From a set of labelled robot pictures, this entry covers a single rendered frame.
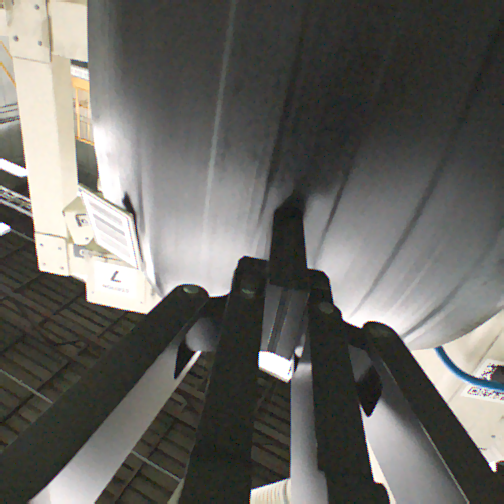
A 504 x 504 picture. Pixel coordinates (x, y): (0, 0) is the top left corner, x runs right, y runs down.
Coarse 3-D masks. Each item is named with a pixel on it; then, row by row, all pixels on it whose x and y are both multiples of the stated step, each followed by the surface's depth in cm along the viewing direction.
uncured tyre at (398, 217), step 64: (128, 0) 17; (192, 0) 15; (256, 0) 15; (320, 0) 15; (384, 0) 15; (448, 0) 15; (128, 64) 18; (192, 64) 16; (256, 64) 16; (320, 64) 16; (384, 64) 16; (448, 64) 15; (128, 128) 19; (192, 128) 18; (256, 128) 17; (320, 128) 17; (384, 128) 17; (448, 128) 17; (128, 192) 22; (192, 192) 20; (256, 192) 19; (320, 192) 19; (384, 192) 19; (448, 192) 18; (192, 256) 23; (256, 256) 22; (320, 256) 22; (384, 256) 21; (448, 256) 20; (384, 320) 26; (448, 320) 24
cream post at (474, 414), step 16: (496, 320) 47; (464, 336) 52; (480, 336) 49; (496, 336) 49; (416, 352) 65; (432, 352) 60; (448, 352) 55; (464, 352) 51; (480, 352) 50; (496, 352) 50; (432, 368) 59; (464, 368) 52; (448, 384) 54; (464, 384) 54; (448, 400) 56; (464, 400) 55; (480, 400) 55; (464, 416) 57; (480, 416) 57; (496, 416) 56; (480, 432) 59; (496, 432) 58; (368, 448) 76; (480, 448) 61; (384, 480) 68
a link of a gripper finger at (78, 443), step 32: (192, 288) 13; (160, 320) 12; (192, 320) 12; (128, 352) 10; (160, 352) 10; (192, 352) 13; (96, 384) 9; (128, 384) 9; (160, 384) 11; (64, 416) 8; (96, 416) 8; (128, 416) 9; (32, 448) 7; (64, 448) 8; (96, 448) 8; (128, 448) 10; (0, 480) 7; (32, 480) 7; (64, 480) 7; (96, 480) 9
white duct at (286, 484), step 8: (496, 440) 106; (488, 448) 107; (496, 448) 106; (488, 456) 107; (496, 456) 107; (288, 480) 141; (264, 488) 145; (272, 488) 142; (280, 488) 139; (288, 488) 137; (256, 496) 144; (264, 496) 141; (272, 496) 139; (280, 496) 137; (288, 496) 136
